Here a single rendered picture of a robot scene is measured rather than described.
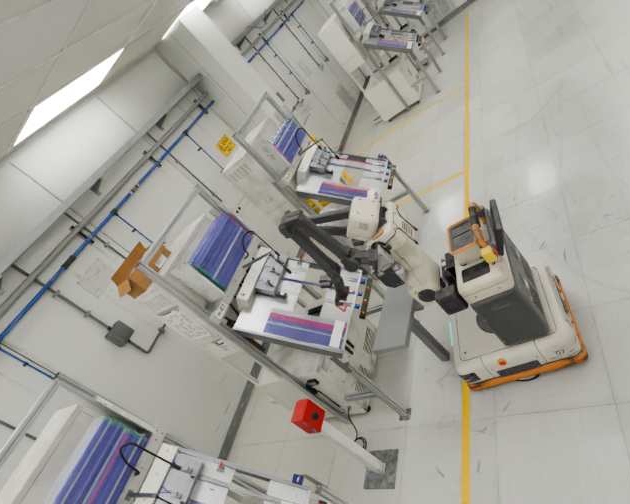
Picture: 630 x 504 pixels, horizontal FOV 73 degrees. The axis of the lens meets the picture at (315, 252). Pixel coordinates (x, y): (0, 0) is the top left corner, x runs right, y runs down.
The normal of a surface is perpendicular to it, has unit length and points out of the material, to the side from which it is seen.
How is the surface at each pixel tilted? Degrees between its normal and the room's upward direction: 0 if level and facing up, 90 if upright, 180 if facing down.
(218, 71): 90
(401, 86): 90
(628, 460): 0
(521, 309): 90
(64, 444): 90
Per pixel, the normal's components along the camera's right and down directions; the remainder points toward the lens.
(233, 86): -0.25, 0.69
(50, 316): 0.71, -0.35
